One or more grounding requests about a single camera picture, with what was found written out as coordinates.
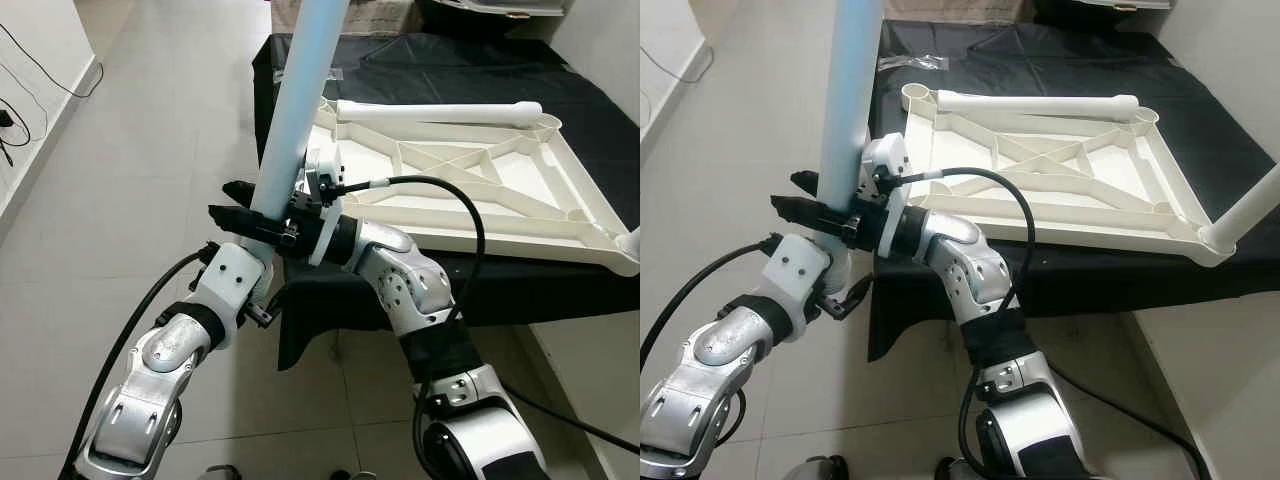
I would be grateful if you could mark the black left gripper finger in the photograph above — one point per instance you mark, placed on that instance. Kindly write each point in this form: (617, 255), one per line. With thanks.
(858, 293)
(277, 298)

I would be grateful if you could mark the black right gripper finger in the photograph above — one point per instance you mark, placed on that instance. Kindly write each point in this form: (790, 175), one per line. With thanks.
(805, 215)
(245, 225)
(805, 183)
(240, 193)

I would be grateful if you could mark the white plastic table leg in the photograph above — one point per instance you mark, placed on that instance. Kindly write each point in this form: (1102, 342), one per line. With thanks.
(300, 90)
(852, 90)
(440, 112)
(630, 245)
(1245, 210)
(1040, 103)

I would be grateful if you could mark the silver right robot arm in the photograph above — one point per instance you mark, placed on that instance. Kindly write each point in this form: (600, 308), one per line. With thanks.
(990, 300)
(430, 300)

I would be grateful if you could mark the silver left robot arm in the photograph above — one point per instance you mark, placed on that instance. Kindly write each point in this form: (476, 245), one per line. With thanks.
(710, 390)
(150, 390)

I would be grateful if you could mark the long clear tape strip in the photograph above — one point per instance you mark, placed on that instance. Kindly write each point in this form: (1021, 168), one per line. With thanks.
(910, 62)
(335, 74)

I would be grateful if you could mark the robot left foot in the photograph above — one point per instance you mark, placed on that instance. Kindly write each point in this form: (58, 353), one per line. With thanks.
(815, 468)
(222, 473)

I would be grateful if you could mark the beige cloth covered bench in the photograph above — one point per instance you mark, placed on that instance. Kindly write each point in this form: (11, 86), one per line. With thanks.
(960, 10)
(380, 15)

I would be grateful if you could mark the black tablecloth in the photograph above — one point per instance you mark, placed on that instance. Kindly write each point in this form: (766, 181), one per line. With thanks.
(480, 60)
(1060, 55)

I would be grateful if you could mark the black wok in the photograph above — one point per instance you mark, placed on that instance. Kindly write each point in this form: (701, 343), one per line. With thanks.
(1100, 8)
(490, 8)

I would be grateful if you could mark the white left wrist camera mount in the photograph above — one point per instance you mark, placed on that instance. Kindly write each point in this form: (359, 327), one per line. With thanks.
(795, 275)
(230, 285)

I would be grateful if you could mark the speckled grey right wrist camera mount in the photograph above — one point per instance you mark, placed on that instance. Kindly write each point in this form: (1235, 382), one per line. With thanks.
(890, 170)
(325, 190)

